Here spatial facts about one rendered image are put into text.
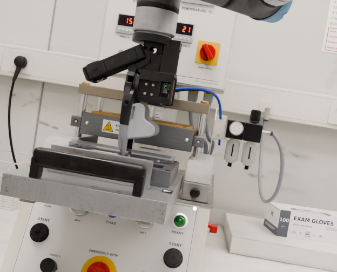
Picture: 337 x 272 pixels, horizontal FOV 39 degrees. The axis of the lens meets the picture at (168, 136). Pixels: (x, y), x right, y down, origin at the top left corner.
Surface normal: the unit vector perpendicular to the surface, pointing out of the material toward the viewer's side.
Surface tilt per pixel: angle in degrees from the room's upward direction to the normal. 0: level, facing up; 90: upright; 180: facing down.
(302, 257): 90
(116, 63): 89
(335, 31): 90
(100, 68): 89
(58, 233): 65
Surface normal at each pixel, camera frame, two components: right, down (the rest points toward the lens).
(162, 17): 0.39, 0.11
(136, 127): -0.06, -0.16
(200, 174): 0.06, -0.73
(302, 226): 0.08, 0.07
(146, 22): -0.27, 0.01
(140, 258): -0.02, -0.38
